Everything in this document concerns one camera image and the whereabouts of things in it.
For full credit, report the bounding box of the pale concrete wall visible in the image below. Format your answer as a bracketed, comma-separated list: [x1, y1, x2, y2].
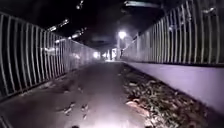
[121, 59, 224, 116]

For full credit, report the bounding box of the street lamp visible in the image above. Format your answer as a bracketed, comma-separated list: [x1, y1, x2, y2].
[115, 30, 129, 61]

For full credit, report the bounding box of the pale metal railing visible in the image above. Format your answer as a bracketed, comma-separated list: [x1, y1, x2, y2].
[120, 0, 224, 66]
[0, 11, 101, 100]

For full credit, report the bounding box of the building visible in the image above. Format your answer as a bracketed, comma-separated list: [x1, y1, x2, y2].
[43, 16, 91, 44]

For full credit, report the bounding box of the strip of fallen leaves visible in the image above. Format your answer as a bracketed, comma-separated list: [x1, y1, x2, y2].
[117, 63, 214, 128]

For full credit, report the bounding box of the dark asphalt path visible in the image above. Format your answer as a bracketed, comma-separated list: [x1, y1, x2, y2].
[0, 60, 224, 128]

